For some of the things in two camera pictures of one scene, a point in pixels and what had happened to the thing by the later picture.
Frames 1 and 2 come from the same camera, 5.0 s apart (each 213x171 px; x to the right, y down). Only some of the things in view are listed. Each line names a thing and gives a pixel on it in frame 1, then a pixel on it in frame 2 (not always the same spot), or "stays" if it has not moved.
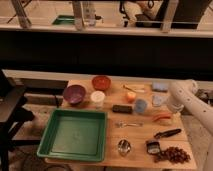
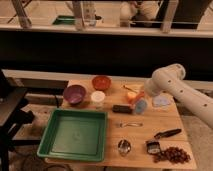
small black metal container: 153,147 stays
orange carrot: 161,116 → 140,95
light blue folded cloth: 159,100 stays
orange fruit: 131,96 stays
